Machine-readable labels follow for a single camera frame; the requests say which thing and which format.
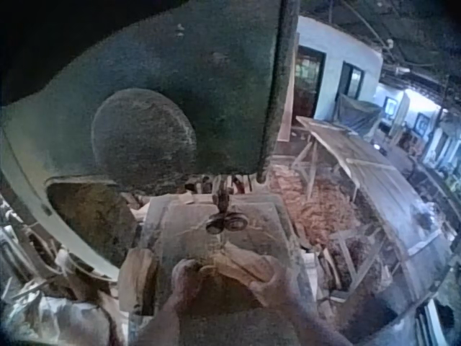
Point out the grey tarp covered heap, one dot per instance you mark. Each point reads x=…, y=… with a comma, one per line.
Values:
x=360, y=113

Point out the person's left hand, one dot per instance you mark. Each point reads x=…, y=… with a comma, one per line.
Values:
x=189, y=288

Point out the green band saw machine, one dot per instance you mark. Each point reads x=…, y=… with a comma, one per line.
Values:
x=201, y=90

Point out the long wooden workbench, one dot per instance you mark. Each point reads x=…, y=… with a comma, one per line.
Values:
x=367, y=169

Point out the small wooden frame stand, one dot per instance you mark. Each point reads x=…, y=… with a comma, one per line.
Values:
x=351, y=256

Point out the grey band saw table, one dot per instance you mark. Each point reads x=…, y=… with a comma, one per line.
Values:
x=259, y=223

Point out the brown wooden block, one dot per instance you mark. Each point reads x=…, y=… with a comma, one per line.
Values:
x=138, y=279

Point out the person's left fingers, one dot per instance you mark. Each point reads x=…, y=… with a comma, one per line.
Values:
x=185, y=269

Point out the heap of wood offcuts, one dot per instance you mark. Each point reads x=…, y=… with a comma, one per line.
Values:
x=317, y=205

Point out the dark framed window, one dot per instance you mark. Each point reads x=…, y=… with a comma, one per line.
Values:
x=352, y=81

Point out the band saw blade guide rollers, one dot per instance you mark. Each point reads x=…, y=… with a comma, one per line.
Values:
x=226, y=221

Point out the dark wooden door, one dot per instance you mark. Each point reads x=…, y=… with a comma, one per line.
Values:
x=306, y=86

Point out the leaning wooden plank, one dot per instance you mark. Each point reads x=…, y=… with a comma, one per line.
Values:
x=288, y=108

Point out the person's right hand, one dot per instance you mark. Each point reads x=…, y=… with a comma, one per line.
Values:
x=279, y=297

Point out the curved wooden workpiece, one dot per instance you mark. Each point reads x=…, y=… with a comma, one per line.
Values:
x=240, y=266

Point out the person's right fingers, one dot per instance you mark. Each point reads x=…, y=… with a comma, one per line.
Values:
x=262, y=284

